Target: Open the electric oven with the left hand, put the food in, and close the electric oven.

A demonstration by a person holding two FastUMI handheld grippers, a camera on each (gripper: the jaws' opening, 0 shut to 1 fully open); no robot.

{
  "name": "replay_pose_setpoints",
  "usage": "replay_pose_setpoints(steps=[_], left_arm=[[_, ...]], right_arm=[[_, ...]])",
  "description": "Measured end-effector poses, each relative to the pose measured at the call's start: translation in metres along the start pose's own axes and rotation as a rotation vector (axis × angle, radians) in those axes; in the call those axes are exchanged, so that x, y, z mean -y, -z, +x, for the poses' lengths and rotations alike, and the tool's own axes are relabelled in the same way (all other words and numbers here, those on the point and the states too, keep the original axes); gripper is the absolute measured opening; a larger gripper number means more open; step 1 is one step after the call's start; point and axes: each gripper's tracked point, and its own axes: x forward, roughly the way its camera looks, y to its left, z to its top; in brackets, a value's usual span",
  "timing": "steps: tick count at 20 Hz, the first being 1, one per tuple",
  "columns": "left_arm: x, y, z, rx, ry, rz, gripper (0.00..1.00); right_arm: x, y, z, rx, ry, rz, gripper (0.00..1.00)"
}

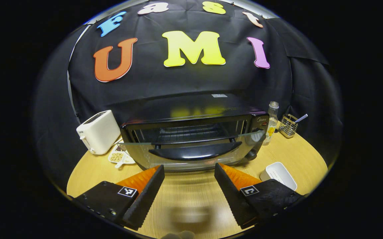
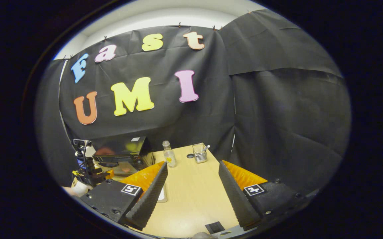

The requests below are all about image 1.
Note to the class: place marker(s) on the white plastic container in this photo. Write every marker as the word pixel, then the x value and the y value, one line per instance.
pixel 279 172

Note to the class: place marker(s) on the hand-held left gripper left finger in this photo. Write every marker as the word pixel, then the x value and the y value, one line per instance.
pixel 145 199

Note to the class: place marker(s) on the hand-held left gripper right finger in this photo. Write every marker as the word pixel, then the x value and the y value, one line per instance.
pixel 232 199

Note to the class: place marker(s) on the white toaster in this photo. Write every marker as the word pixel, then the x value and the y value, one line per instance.
pixel 98 132

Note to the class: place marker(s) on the clear glass bottle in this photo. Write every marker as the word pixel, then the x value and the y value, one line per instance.
pixel 272 126

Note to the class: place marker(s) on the white divided seasoning dish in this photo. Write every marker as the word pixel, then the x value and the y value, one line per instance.
pixel 116 156

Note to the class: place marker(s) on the metal spoon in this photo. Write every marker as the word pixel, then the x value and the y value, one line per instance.
pixel 302 117

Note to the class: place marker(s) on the black electric oven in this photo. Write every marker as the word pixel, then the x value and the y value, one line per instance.
pixel 194 109

